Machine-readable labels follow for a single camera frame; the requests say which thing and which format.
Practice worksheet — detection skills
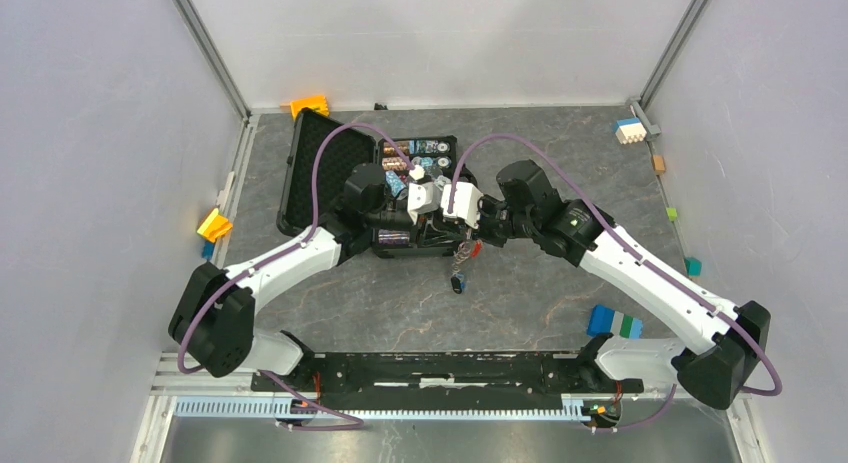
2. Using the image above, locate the small wooden cube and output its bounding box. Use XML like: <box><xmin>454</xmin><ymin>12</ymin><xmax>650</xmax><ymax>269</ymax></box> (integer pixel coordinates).
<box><xmin>652</xmin><ymin>154</ymin><xmax>667</xmax><ymax>176</ymax></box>

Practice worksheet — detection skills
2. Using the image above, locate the yellow orange toy block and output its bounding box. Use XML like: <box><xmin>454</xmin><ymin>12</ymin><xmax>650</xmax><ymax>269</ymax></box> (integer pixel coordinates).
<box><xmin>196</xmin><ymin>207</ymin><xmax>233</xmax><ymax>243</ymax></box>

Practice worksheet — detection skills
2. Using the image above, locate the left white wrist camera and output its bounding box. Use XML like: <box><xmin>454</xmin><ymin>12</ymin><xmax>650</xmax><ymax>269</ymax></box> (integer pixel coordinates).
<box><xmin>406</xmin><ymin>182</ymin><xmax>442</xmax><ymax>223</ymax></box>

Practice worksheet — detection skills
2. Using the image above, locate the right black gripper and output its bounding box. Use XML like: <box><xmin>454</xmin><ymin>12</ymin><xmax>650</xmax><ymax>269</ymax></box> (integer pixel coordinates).
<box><xmin>459</xmin><ymin>192</ymin><xmax>537</xmax><ymax>248</ymax></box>

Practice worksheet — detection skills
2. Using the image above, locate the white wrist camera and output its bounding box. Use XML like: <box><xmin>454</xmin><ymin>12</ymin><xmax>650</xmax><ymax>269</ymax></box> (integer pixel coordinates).
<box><xmin>440</xmin><ymin>181</ymin><xmax>484</xmax><ymax>229</ymax></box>
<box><xmin>406</xmin><ymin>182</ymin><xmax>442</xmax><ymax>223</ymax></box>

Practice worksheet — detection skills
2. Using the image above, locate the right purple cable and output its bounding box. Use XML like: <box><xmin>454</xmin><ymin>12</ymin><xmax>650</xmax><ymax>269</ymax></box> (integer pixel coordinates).
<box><xmin>447</xmin><ymin>132</ymin><xmax>784</xmax><ymax>435</ymax></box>

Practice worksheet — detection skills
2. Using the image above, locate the blue white toy block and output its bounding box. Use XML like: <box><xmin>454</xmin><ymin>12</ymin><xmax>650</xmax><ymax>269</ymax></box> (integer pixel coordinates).
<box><xmin>614</xmin><ymin>117</ymin><xmax>648</xmax><ymax>145</ymax></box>

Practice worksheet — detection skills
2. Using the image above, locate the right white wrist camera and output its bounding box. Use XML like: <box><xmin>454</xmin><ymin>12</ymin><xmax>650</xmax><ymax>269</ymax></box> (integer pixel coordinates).
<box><xmin>440</xmin><ymin>181</ymin><xmax>484</xmax><ymax>229</ymax></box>

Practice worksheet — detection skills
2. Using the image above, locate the blue green brick stack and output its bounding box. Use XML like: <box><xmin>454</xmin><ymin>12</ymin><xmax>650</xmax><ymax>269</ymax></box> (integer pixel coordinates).
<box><xmin>586</xmin><ymin>304</ymin><xmax>643</xmax><ymax>339</ymax></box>

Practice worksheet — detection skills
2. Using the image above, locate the small blue block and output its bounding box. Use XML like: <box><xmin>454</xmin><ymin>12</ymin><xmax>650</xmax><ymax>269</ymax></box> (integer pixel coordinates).
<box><xmin>201</xmin><ymin>241</ymin><xmax>215</xmax><ymax>260</ymax></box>

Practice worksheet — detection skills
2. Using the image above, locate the red keyring carabiner with rings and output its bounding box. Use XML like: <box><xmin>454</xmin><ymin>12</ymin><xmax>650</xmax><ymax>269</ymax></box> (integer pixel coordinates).
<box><xmin>450</xmin><ymin>241</ymin><xmax>474</xmax><ymax>294</ymax></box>

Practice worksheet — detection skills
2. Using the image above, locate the teal cube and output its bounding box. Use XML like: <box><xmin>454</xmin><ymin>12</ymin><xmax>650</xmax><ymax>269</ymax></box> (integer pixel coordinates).
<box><xmin>684</xmin><ymin>256</ymin><xmax>702</xmax><ymax>277</ymax></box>

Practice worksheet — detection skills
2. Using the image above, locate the black poker chip case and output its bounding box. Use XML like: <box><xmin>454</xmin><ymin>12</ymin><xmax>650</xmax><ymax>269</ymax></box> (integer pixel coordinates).
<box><xmin>277</xmin><ymin>110</ymin><xmax>459</xmax><ymax>258</ymax></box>

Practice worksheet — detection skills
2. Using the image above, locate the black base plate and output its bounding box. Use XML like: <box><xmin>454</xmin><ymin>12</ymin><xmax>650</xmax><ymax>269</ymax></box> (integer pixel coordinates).
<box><xmin>282</xmin><ymin>351</ymin><xmax>644</xmax><ymax>411</ymax></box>

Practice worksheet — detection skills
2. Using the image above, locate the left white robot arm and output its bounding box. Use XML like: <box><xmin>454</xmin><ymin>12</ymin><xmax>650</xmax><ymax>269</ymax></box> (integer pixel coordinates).
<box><xmin>169</xmin><ymin>163</ymin><xmax>482</xmax><ymax>391</ymax></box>

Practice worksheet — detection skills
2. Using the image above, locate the white cable comb rail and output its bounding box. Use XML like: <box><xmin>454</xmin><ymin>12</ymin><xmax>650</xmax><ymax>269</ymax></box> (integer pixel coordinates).
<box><xmin>173</xmin><ymin>396</ymin><xmax>590</xmax><ymax>423</ymax></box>

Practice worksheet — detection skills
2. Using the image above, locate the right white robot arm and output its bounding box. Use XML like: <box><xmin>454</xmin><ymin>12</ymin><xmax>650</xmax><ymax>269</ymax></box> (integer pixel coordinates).
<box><xmin>443</xmin><ymin>160</ymin><xmax>771</xmax><ymax>410</ymax></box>

